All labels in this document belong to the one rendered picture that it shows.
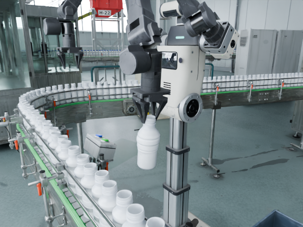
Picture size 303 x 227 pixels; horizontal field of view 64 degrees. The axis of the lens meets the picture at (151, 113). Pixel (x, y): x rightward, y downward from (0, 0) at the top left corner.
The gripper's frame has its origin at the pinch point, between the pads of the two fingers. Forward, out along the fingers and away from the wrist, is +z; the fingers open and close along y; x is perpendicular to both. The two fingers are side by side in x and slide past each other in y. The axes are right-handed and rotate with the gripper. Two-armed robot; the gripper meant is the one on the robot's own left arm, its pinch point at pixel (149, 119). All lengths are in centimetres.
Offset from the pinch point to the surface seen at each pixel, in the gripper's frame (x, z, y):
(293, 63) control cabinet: 276, 36, 641
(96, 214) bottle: -4.6, 22.9, -18.8
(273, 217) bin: -25, 34, 37
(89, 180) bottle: 1.1, 15.8, -18.3
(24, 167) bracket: 59, 40, -30
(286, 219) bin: -29, 32, 38
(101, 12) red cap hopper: 630, -70, 244
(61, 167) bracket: 17.0, 19.0, -22.1
